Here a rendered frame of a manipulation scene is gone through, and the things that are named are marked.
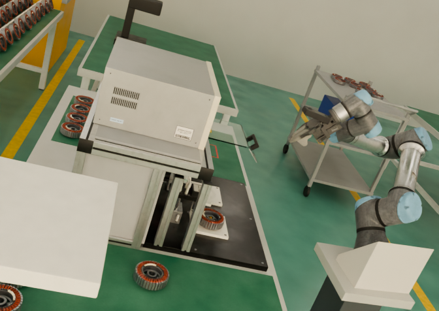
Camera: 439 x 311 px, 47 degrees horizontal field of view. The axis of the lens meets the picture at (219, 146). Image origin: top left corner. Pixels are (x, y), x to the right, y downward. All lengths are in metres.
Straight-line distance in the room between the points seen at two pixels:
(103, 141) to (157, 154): 0.17
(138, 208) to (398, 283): 1.08
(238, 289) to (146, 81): 0.77
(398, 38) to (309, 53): 1.31
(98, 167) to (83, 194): 0.51
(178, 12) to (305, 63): 1.95
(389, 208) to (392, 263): 0.21
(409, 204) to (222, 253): 0.76
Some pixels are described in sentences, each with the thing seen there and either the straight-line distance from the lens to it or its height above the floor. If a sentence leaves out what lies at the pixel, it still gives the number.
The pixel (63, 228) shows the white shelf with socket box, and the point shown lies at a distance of 1.07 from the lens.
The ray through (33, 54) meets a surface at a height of 0.14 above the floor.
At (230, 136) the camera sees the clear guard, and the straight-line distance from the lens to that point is 2.13.
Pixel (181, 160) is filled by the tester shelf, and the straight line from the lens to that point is 1.67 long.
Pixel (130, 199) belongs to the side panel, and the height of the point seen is 0.93.
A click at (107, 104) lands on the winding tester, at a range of 1.73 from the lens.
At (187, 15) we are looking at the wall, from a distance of 7.14.
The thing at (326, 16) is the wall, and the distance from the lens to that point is 7.46.
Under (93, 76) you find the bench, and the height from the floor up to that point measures 0.72.
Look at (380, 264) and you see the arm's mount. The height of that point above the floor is 0.87.
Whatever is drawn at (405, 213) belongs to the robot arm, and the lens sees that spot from 2.13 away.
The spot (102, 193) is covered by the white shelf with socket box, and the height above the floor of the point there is 1.20.
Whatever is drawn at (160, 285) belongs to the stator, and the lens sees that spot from 1.68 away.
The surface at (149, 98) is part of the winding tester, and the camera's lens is 1.72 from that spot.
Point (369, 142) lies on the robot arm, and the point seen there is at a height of 1.19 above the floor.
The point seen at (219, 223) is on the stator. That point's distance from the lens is 1.99.
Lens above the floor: 1.82
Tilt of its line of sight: 22 degrees down
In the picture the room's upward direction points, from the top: 19 degrees clockwise
